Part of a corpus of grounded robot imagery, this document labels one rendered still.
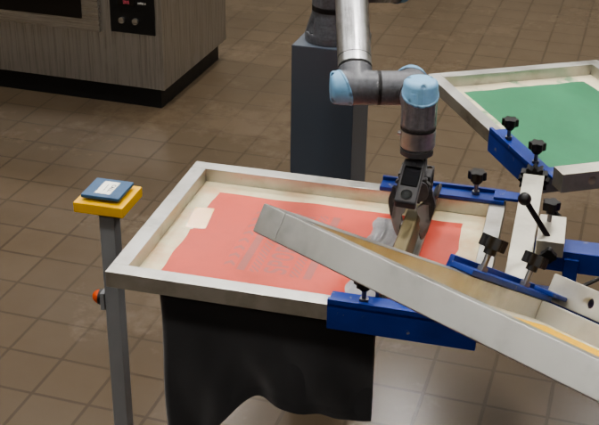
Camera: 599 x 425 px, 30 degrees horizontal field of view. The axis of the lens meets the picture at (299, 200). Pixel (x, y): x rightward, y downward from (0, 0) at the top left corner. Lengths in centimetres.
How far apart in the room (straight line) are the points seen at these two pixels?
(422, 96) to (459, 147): 316
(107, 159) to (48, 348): 157
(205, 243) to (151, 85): 332
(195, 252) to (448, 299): 136
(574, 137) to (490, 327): 206
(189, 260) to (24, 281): 195
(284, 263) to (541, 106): 122
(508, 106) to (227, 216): 108
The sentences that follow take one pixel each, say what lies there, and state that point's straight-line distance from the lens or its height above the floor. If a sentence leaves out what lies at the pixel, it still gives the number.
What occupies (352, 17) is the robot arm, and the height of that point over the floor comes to 144.
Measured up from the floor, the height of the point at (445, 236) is 96.
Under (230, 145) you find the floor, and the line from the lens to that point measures 542.
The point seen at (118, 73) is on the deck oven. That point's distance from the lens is 588.
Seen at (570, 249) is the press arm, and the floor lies 104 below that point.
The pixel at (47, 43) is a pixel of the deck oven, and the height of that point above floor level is 29.
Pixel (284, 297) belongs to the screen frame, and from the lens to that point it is 228.
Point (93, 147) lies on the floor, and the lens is 545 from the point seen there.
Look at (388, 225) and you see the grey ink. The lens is 263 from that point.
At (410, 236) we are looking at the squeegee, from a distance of 238.
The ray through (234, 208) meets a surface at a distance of 271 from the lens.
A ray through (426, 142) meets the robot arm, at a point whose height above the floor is 125.
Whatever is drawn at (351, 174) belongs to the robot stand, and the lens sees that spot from 317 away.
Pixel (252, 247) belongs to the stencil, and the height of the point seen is 96.
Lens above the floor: 218
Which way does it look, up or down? 27 degrees down
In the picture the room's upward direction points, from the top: 1 degrees clockwise
